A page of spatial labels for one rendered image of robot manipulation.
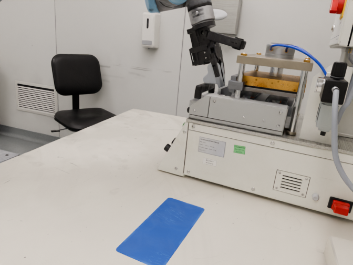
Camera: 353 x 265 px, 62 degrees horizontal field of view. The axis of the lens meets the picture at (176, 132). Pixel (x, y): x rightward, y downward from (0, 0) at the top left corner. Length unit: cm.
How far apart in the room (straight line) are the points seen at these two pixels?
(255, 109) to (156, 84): 179
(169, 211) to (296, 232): 29
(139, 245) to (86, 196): 22
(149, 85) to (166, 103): 21
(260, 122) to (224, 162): 14
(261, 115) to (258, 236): 29
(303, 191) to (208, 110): 31
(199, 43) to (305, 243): 61
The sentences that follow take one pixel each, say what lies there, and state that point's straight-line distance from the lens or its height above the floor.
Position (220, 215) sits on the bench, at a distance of 72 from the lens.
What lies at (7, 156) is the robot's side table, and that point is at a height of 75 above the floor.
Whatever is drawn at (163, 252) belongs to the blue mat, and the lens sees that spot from 60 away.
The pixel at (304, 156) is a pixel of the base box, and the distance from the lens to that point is 77.
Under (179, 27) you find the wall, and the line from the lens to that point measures 240.
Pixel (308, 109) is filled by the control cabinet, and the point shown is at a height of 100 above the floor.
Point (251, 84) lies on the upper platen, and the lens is 81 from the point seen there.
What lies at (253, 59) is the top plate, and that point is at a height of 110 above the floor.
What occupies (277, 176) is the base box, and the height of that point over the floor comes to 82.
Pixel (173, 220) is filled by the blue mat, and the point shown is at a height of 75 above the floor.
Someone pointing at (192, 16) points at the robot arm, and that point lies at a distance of 94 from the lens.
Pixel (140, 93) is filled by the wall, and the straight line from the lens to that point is 256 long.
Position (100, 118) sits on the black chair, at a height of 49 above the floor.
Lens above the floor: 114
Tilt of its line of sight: 18 degrees down
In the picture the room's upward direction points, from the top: 5 degrees clockwise
